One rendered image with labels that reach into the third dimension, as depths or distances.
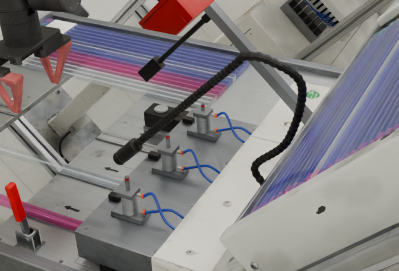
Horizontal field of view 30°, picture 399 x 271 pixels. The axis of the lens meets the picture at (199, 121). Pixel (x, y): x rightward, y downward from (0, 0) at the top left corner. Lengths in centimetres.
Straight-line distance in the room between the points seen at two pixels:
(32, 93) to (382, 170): 93
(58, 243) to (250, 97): 49
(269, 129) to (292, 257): 42
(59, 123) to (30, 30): 140
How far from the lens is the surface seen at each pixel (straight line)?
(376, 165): 67
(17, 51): 111
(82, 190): 120
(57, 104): 258
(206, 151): 115
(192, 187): 108
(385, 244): 69
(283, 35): 247
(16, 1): 109
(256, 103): 138
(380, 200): 69
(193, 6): 198
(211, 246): 95
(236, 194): 103
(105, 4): 298
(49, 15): 176
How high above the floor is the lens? 197
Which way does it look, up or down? 42 degrees down
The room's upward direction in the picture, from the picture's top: 52 degrees clockwise
